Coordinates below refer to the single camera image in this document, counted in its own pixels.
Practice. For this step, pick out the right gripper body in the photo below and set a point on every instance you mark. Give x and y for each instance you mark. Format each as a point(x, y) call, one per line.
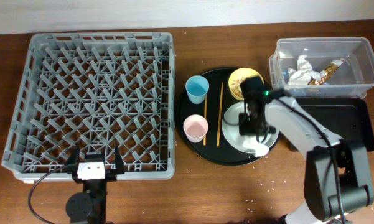
point(249, 126)

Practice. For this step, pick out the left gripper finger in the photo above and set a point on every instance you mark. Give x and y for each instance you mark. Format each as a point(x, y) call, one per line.
point(119, 164)
point(74, 157)

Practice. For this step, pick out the grey plate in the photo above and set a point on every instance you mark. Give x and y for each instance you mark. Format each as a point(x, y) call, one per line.
point(252, 144)

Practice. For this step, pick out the yellow bowl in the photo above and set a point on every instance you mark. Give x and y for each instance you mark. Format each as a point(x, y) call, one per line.
point(237, 77)

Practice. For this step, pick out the pink plastic cup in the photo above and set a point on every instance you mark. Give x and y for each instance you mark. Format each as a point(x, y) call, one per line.
point(193, 127)

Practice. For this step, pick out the blue plastic cup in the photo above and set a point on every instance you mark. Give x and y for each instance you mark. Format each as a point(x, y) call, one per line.
point(197, 88)

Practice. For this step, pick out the white tissue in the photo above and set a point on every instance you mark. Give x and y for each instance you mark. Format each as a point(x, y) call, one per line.
point(303, 74)

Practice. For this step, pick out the gold snack wrapper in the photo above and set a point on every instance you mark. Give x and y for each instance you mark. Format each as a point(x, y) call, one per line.
point(326, 73)

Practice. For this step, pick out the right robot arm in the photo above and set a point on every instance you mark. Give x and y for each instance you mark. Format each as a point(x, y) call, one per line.
point(337, 178)

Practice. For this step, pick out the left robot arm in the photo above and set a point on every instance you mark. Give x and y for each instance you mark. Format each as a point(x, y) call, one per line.
point(89, 205)

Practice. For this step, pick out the grey dishwasher rack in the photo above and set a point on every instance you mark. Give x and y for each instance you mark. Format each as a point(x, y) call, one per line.
point(104, 93)

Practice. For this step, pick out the right wooden chopstick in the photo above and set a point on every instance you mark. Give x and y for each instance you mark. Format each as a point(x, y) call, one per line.
point(219, 117)

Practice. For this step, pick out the wooden chopstick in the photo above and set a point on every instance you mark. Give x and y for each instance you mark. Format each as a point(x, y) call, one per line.
point(219, 117)
point(206, 124)

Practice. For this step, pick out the left wooden chopstick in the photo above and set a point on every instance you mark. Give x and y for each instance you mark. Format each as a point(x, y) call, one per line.
point(206, 124)

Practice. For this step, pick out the round black tray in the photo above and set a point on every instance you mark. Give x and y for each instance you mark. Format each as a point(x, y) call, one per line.
point(225, 154)

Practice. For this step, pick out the clear plastic bin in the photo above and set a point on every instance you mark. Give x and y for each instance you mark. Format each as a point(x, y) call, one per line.
point(352, 79)

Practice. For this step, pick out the black rectangular tray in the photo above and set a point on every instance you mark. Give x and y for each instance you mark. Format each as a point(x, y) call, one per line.
point(347, 117)

